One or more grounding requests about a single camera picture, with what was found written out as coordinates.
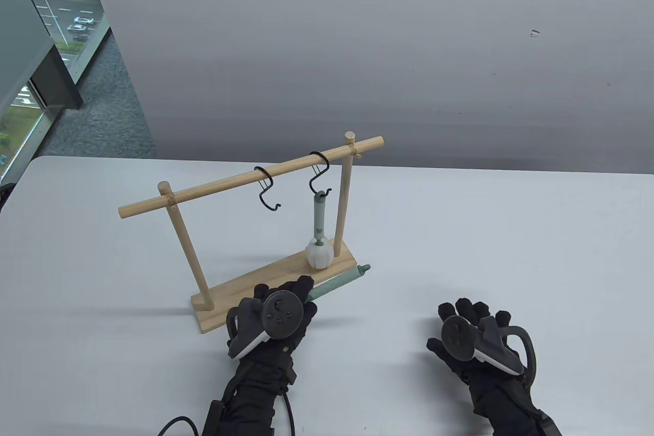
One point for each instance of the grey hand controller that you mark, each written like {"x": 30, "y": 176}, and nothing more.
{"x": 460, "y": 336}
{"x": 278, "y": 316}

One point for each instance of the grey right hand controller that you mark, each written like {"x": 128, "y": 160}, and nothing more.
{"x": 460, "y": 336}

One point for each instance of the black right forearm sensor box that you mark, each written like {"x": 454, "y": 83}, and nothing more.
{"x": 551, "y": 428}

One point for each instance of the wooden hanging rack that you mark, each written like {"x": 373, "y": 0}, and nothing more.
{"x": 225, "y": 185}

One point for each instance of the person's right hand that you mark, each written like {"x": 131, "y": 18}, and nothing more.
{"x": 472, "y": 380}

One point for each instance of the grey pillar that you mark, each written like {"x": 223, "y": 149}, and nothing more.
{"x": 30, "y": 47}

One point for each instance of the person's left forearm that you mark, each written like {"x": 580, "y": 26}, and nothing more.
{"x": 250, "y": 405}

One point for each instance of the black s-hook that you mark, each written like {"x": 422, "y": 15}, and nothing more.
{"x": 261, "y": 168}
{"x": 318, "y": 153}

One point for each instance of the person's right forearm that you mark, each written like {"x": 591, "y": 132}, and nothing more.
{"x": 511, "y": 418}

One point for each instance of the black left forearm sensor box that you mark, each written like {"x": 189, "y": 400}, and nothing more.
{"x": 213, "y": 418}

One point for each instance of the green cup brush cylindrical sponge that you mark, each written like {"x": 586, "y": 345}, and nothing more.
{"x": 337, "y": 282}

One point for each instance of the person's left hand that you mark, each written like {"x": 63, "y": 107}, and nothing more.
{"x": 308, "y": 313}

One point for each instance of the grey left hand controller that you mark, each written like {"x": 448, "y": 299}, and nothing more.
{"x": 278, "y": 316}

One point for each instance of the green cup brush ribbed sponge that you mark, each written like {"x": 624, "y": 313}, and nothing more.
{"x": 319, "y": 216}

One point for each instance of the black object at table edge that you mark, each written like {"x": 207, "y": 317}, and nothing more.
{"x": 4, "y": 197}

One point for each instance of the glass window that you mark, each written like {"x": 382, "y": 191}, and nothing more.
{"x": 66, "y": 1}

